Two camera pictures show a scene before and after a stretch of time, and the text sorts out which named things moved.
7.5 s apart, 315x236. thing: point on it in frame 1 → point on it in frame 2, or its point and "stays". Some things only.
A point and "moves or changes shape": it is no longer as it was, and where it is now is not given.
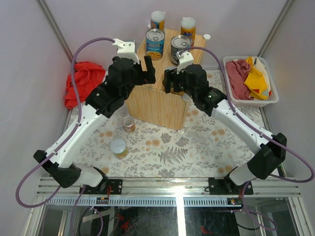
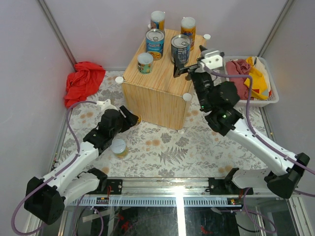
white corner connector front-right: [186, 97] stays
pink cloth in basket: [236, 70] stays
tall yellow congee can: [188, 28] stays
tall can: [158, 20] stays
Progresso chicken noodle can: [154, 43] stays
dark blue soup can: [178, 43] stays
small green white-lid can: [172, 86] moves or changes shape
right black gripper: [169, 74] → [177, 72]
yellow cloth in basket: [256, 84] stays
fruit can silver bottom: [128, 124] moves or changes shape
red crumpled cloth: [88, 76] stays
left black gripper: [144, 76] → [131, 119]
